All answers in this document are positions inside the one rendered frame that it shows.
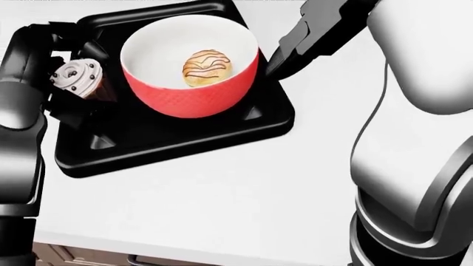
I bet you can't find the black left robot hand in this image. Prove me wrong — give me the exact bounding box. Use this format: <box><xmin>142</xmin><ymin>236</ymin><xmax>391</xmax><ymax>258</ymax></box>
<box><xmin>7</xmin><ymin>23</ymin><xmax>115</xmax><ymax>130</ymax></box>

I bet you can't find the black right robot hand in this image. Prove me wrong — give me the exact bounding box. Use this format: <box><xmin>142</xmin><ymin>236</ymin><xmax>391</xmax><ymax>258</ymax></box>
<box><xmin>265</xmin><ymin>0</ymin><xmax>380</xmax><ymax>81</ymax></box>

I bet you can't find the cupcake with white frosting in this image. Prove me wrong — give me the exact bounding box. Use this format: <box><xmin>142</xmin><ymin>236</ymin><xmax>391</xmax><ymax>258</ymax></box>
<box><xmin>50</xmin><ymin>58</ymin><xmax>118</xmax><ymax>103</ymax></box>

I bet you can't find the red bowl white inside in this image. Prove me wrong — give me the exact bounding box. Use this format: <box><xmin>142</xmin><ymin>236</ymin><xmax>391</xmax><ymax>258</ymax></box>
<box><xmin>120</xmin><ymin>16</ymin><xmax>260</xmax><ymax>120</ymax></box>

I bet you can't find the glazed donut with chocolate drizzle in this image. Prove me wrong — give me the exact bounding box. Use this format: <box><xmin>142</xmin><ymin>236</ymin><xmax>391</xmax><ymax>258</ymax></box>
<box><xmin>182</xmin><ymin>49</ymin><xmax>234</xmax><ymax>88</ymax></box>

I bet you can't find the black square tray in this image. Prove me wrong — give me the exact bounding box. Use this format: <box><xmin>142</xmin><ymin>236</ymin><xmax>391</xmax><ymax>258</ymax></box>
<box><xmin>54</xmin><ymin>0</ymin><xmax>296</xmax><ymax>180</ymax></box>

